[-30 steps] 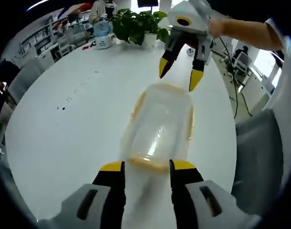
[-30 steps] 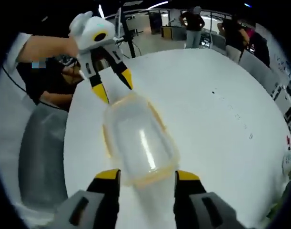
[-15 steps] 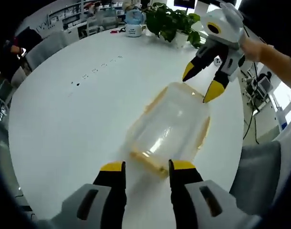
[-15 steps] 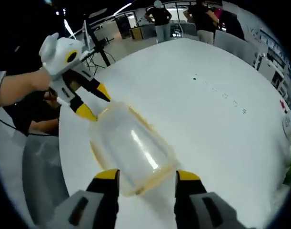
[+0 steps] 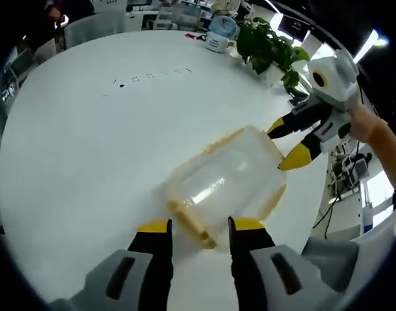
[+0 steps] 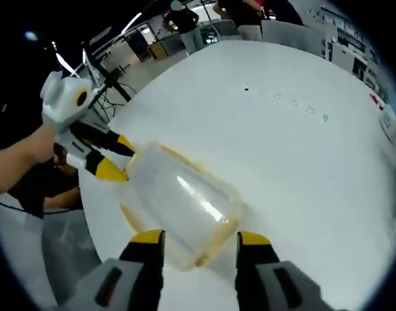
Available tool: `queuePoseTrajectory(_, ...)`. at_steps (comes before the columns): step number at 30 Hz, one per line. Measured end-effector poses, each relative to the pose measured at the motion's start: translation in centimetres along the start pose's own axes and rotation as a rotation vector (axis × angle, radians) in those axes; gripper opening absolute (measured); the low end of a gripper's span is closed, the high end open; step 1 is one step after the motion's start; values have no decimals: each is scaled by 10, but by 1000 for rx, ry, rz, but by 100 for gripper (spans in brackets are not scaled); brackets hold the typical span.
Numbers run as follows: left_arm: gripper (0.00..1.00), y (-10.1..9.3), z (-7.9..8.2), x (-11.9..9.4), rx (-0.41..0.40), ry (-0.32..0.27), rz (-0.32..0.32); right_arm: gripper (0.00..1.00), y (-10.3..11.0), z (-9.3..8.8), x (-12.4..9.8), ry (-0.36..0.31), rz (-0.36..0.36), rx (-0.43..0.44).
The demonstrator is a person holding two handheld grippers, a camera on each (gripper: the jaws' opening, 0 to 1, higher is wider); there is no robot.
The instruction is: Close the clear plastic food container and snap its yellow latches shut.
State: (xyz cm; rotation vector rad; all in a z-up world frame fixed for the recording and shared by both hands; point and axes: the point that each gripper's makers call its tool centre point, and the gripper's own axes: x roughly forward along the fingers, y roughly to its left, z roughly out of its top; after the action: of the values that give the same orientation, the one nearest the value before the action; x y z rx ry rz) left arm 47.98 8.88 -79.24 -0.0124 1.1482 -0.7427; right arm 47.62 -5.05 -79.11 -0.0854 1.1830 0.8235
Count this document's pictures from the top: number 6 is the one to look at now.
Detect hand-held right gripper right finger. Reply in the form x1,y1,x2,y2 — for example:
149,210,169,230
235,230,330,311

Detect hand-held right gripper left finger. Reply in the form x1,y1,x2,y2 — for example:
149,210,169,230
58,228,167,311

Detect clear plastic buckle container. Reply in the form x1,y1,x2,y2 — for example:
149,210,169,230
112,139,244,272

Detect person's left hand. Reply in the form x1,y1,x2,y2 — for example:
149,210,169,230
33,124,67,165

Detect ceiling light strip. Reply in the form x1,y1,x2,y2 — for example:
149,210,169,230
121,12,143,33
53,40,80,78

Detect black metal stand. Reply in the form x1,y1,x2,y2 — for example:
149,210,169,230
82,40,132,108

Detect person's leg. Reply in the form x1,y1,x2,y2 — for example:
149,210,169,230
43,187,81,210

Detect wooden cabinet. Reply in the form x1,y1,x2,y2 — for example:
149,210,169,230
148,41,172,61

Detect grey office chair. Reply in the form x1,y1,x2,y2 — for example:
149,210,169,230
261,19,325,56
213,19,242,43

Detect white bottle with label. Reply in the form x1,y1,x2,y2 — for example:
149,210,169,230
378,103,396,143

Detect white storage shelves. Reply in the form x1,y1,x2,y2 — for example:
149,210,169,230
327,19,380,91

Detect thin black cable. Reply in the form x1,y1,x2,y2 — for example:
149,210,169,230
0,196,75,214

